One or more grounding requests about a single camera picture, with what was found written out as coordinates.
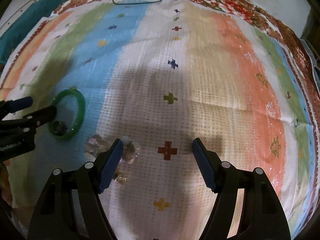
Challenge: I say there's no pale stone bead jewelry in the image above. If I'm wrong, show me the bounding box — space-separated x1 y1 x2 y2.
84 134 140 184

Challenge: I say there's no person's left hand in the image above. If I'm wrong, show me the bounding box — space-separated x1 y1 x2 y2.
0 160 12 206

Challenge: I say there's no green jade bangle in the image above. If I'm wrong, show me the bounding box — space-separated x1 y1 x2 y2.
48 89 86 141

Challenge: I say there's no teal pillow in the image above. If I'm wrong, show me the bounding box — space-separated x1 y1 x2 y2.
1 0 65 66

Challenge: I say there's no striped colourful woven cloth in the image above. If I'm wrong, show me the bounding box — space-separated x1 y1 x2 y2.
1 0 319 239

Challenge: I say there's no grey plastic bin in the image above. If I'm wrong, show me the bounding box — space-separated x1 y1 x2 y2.
300 39 318 67

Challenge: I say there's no small silver ring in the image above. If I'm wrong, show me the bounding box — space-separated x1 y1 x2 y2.
52 119 68 133

